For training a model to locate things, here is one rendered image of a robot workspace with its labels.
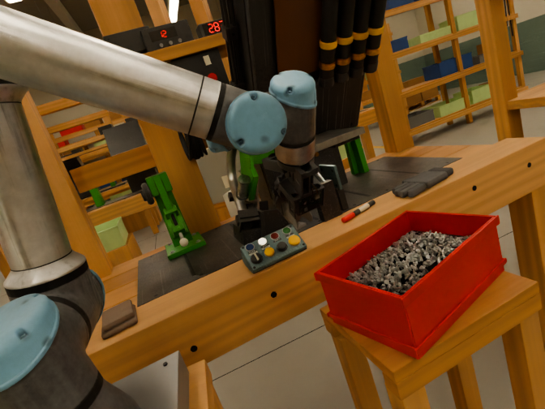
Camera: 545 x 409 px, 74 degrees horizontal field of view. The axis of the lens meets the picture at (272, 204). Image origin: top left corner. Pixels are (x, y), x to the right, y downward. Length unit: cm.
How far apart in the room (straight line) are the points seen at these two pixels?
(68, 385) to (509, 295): 72
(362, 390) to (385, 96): 123
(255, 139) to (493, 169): 93
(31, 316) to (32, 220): 15
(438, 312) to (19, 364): 61
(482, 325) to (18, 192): 77
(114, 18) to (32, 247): 99
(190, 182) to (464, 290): 100
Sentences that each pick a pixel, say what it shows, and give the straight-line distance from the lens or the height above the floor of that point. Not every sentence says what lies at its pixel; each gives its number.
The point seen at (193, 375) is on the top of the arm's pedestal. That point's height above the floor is 85.
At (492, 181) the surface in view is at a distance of 126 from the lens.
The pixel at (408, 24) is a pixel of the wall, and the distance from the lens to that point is 1409.
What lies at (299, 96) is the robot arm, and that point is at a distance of 59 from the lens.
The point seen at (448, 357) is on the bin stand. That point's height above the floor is 77.
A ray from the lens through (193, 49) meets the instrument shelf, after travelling 134.
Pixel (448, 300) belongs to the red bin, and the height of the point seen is 85.
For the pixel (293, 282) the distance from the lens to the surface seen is 92.
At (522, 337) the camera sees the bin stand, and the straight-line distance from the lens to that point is 88.
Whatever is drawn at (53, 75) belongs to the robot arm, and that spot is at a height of 136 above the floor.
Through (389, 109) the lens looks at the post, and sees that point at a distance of 177.
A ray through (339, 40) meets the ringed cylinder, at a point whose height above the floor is 135.
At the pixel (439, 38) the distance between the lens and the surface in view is 658.
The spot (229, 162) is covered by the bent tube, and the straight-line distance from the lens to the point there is 120.
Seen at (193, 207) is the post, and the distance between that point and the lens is 143.
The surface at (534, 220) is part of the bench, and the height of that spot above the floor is 65.
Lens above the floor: 125
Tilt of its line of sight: 14 degrees down
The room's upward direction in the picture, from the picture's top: 19 degrees counter-clockwise
